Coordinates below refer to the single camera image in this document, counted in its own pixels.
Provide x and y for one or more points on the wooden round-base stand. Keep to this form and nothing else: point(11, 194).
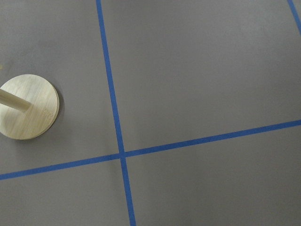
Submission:
point(29, 105)

